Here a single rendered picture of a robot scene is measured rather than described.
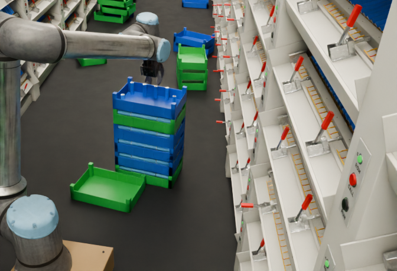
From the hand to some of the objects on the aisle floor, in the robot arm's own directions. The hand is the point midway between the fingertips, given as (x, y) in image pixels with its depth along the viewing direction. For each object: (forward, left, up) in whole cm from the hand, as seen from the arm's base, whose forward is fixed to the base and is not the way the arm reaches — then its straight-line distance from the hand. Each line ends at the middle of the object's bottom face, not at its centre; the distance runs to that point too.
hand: (155, 81), depth 206 cm
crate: (-2, -6, -50) cm, 50 cm away
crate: (-15, -28, -49) cm, 58 cm away
